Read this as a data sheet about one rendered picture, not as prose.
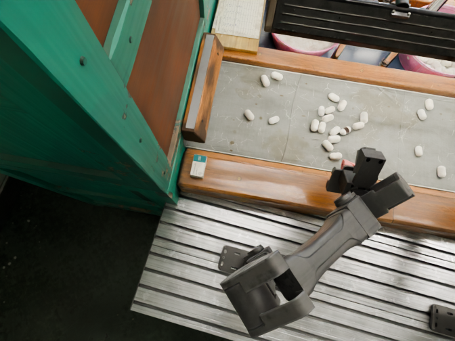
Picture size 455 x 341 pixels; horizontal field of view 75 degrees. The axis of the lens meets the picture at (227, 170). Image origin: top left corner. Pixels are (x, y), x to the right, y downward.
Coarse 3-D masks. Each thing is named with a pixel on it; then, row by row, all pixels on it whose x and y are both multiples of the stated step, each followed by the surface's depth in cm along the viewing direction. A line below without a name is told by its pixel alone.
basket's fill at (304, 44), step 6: (282, 36) 97; (288, 36) 96; (288, 42) 96; (294, 42) 97; (300, 42) 96; (306, 42) 96; (312, 42) 97; (318, 42) 96; (324, 42) 97; (300, 48) 95; (306, 48) 96; (312, 48) 96; (318, 48) 96; (324, 48) 96
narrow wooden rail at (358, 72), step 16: (256, 64) 92; (272, 64) 90; (288, 64) 90; (304, 64) 90; (320, 64) 90; (336, 64) 90; (352, 64) 91; (368, 64) 91; (352, 80) 91; (368, 80) 90; (384, 80) 89; (400, 80) 89; (416, 80) 90; (432, 80) 90; (448, 80) 90; (448, 96) 91
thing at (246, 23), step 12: (228, 0) 94; (240, 0) 94; (252, 0) 94; (216, 12) 93; (228, 12) 93; (240, 12) 93; (252, 12) 93; (216, 24) 92; (228, 24) 92; (240, 24) 92; (252, 24) 92; (240, 36) 91; (252, 36) 91
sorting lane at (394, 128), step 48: (240, 96) 90; (288, 96) 90; (384, 96) 91; (432, 96) 91; (192, 144) 85; (240, 144) 86; (288, 144) 86; (336, 144) 86; (384, 144) 87; (432, 144) 87
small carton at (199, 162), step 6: (198, 156) 80; (204, 156) 80; (192, 162) 79; (198, 162) 79; (204, 162) 79; (192, 168) 79; (198, 168) 79; (204, 168) 80; (192, 174) 79; (198, 174) 79
